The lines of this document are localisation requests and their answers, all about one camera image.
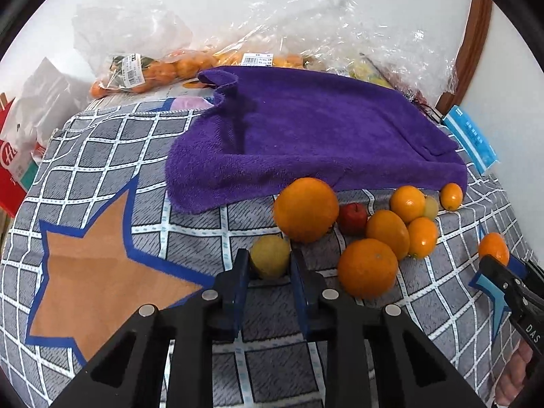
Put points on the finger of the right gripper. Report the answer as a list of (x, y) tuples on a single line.
[(530, 273), (502, 287)]

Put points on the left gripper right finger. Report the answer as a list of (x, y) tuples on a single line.
[(328, 315)]

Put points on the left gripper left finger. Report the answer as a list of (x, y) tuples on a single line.
[(213, 315)]

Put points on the orange front large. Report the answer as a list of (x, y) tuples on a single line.
[(367, 269)]

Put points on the yellow-green small fruit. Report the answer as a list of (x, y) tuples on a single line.
[(270, 256)]

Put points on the small red apple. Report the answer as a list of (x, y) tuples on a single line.
[(352, 219)]

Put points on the small orange mandarin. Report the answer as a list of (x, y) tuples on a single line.
[(423, 235)]

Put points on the small orange kumquat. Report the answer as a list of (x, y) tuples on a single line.
[(451, 196)]

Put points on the oval orange mandarin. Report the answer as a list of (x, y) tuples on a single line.
[(387, 227)]

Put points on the large orange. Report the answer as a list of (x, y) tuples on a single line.
[(305, 210)]

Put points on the pale green small fruit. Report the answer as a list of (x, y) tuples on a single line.
[(431, 207)]

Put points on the round orange mandarin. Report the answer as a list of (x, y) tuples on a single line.
[(408, 202)]

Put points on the person's right hand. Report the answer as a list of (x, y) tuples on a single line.
[(512, 379)]

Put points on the blue tissue pack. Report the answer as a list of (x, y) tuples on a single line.
[(471, 138)]

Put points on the grey checkered star blanket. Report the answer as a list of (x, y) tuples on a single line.
[(98, 151)]

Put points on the purple towel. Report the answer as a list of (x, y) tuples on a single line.
[(269, 126)]

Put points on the red paper shopping bag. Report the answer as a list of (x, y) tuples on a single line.
[(18, 171)]

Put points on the white plastic bag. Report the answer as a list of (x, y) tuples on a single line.
[(47, 100)]

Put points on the bag of mandarins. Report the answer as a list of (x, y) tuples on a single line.
[(134, 47)]

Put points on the large clear plastic bag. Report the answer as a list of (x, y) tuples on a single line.
[(335, 36)]

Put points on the brown wooden door frame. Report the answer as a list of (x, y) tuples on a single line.
[(468, 56)]

